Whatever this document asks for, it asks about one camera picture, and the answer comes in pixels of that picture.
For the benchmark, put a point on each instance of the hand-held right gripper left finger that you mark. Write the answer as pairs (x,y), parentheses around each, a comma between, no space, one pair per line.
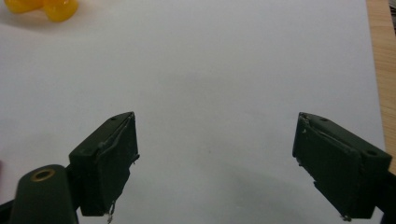
(102,165)

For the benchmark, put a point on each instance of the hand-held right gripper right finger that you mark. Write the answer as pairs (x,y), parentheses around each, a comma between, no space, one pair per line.
(336,168)

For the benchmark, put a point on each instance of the yellow plastic toy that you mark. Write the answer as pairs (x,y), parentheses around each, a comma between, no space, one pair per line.
(43,8)

